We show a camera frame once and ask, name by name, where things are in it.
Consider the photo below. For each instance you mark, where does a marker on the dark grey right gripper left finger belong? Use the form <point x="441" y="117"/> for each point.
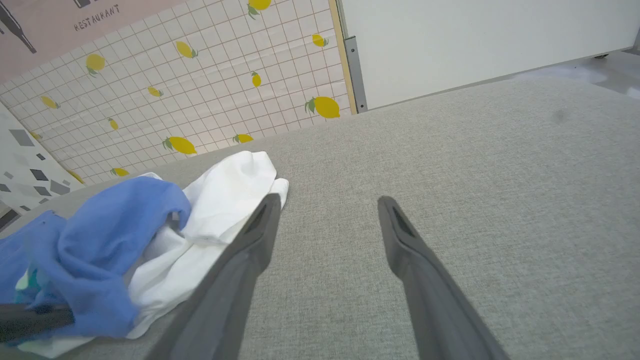
<point x="235" y="290"/>

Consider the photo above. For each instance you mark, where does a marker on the white panel with grey shapes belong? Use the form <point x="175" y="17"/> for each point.
<point x="25" y="165"/>

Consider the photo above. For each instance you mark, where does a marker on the pink restaurant poster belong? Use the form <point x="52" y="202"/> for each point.
<point x="50" y="35"/>

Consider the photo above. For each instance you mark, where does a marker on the white and blue t-shirt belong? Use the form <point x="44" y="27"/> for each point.
<point x="220" y="200"/>

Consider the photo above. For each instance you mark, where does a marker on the white cabinet panel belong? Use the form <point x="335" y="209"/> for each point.
<point x="475" y="40"/>

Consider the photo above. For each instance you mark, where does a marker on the lemon print tiled backdrop panel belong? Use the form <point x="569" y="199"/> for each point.
<point x="215" y="75"/>

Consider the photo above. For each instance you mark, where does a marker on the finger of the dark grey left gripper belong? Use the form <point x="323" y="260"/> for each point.
<point x="30" y="321"/>

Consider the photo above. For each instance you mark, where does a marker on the grey metal bracket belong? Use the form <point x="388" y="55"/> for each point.
<point x="355" y="75"/>

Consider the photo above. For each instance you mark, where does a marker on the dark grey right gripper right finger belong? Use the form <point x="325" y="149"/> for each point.
<point x="430" y="300"/>

